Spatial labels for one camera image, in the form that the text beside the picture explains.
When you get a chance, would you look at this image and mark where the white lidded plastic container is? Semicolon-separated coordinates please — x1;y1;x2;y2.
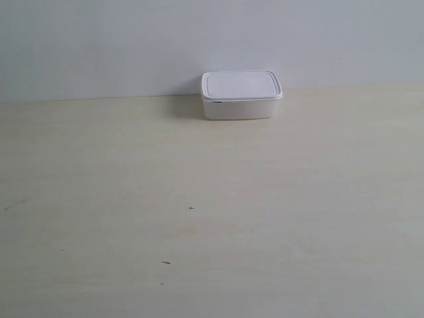
201;70;283;121

